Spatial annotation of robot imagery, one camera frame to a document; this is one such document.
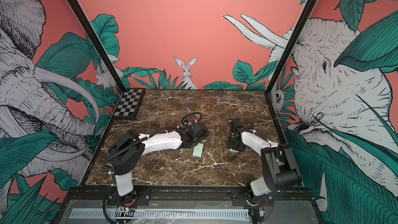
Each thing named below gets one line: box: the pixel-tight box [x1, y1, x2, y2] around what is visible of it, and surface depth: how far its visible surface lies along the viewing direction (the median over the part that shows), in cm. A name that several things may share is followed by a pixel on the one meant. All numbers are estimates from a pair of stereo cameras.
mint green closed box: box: [192, 142, 204, 159], surface depth 89 cm
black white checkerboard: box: [112, 88, 146, 120], surface depth 110 cm
